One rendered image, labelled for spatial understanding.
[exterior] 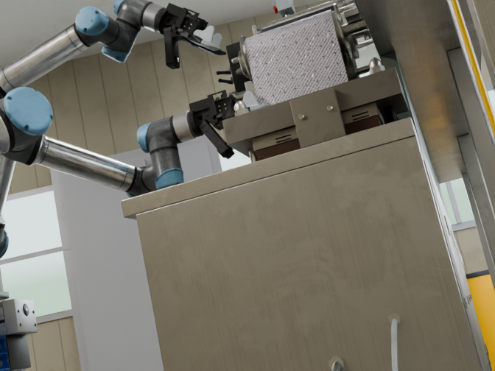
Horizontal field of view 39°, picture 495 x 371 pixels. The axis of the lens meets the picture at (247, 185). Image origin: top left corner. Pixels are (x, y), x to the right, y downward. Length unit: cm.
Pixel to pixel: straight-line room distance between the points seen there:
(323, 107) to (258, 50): 38
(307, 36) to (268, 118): 33
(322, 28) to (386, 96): 36
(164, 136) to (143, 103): 390
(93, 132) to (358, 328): 455
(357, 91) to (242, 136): 27
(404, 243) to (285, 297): 26
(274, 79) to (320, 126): 33
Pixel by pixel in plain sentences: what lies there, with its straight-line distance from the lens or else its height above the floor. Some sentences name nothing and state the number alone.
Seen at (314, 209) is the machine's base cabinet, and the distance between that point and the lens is 144.
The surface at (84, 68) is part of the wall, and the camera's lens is 597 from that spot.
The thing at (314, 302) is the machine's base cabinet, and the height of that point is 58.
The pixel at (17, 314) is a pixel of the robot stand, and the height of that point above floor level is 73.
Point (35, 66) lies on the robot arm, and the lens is 202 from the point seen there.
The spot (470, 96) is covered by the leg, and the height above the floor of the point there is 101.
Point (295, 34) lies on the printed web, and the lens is 182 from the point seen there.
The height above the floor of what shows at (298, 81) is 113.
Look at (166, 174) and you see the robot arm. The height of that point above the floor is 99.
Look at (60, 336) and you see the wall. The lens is 561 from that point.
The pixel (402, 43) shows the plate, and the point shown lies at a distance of 174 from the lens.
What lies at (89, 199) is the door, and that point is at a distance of 559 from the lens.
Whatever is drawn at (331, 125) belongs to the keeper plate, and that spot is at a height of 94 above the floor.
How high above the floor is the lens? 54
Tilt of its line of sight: 12 degrees up
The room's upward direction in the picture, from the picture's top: 12 degrees counter-clockwise
